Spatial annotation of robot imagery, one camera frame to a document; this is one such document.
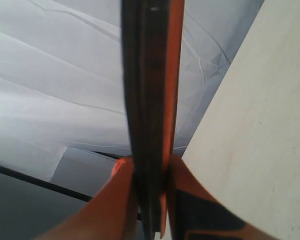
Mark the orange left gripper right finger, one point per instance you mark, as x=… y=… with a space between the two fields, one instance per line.
x=194 y=214

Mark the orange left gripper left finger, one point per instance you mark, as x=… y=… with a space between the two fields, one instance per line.
x=110 y=215

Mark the dark transparent lunchbox lid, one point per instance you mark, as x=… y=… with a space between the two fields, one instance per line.
x=151 y=36

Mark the white backdrop cloth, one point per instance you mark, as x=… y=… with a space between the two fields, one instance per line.
x=61 y=75

